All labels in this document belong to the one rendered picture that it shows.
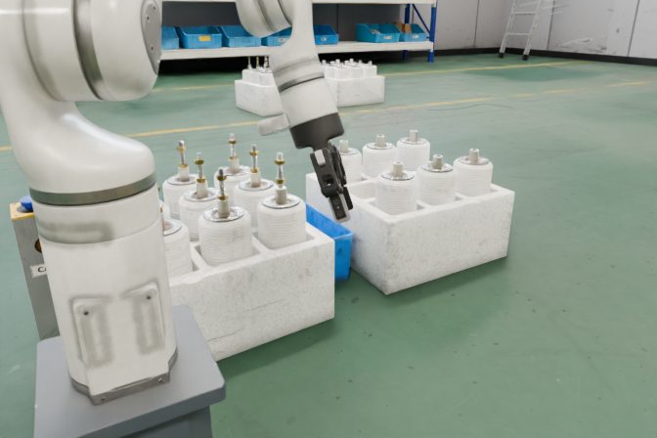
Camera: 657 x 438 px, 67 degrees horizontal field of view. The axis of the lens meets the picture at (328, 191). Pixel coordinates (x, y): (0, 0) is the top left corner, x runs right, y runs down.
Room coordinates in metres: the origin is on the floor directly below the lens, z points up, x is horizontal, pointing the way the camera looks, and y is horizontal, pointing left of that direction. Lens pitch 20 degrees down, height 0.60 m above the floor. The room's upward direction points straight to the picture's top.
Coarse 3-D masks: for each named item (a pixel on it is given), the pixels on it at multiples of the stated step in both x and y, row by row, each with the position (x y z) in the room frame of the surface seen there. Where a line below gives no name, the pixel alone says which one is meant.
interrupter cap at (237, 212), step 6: (210, 210) 0.86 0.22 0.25; (216, 210) 0.86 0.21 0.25; (234, 210) 0.86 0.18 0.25; (240, 210) 0.86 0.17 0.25; (204, 216) 0.82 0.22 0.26; (210, 216) 0.83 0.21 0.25; (216, 216) 0.83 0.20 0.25; (228, 216) 0.83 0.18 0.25; (234, 216) 0.83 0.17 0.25; (240, 216) 0.83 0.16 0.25; (216, 222) 0.81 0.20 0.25; (222, 222) 0.81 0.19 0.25
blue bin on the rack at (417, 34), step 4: (392, 24) 6.60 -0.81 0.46; (412, 24) 6.85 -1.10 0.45; (416, 24) 6.76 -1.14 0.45; (396, 28) 6.54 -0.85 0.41; (412, 28) 6.84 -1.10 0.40; (416, 28) 6.75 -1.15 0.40; (420, 28) 6.68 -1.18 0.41; (400, 32) 6.46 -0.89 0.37; (412, 32) 6.83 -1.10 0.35; (416, 32) 6.74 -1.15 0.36; (420, 32) 6.67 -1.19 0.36; (424, 32) 6.60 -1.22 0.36; (400, 36) 6.47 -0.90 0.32; (404, 36) 6.40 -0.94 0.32; (408, 36) 6.42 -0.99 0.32; (412, 36) 6.45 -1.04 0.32; (416, 36) 6.48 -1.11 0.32; (420, 36) 6.51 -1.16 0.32; (424, 36) 6.54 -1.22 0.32; (400, 40) 6.47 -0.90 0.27; (404, 40) 6.40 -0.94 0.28; (408, 40) 6.42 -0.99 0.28; (412, 40) 6.45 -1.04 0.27; (416, 40) 6.49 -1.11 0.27; (420, 40) 6.52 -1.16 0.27; (424, 40) 6.55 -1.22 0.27
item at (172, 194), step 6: (162, 186) 1.03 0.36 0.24; (168, 186) 1.01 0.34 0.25; (174, 186) 1.00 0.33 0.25; (180, 186) 1.00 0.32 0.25; (186, 186) 1.01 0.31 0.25; (192, 186) 1.01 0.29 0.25; (168, 192) 1.00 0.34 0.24; (174, 192) 1.00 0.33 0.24; (180, 192) 1.00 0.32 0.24; (186, 192) 1.00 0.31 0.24; (168, 198) 1.01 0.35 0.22; (174, 198) 1.00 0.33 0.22; (168, 204) 1.01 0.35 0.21; (174, 204) 1.00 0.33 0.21; (174, 210) 1.00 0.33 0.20; (174, 216) 1.00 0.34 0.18
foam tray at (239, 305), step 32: (192, 256) 0.81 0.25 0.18; (256, 256) 0.81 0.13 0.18; (288, 256) 0.83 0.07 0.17; (320, 256) 0.87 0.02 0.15; (192, 288) 0.73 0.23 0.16; (224, 288) 0.76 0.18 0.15; (256, 288) 0.79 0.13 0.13; (288, 288) 0.83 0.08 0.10; (320, 288) 0.87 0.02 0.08; (224, 320) 0.76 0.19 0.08; (256, 320) 0.79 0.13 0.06; (288, 320) 0.83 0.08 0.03; (320, 320) 0.87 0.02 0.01; (224, 352) 0.75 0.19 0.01
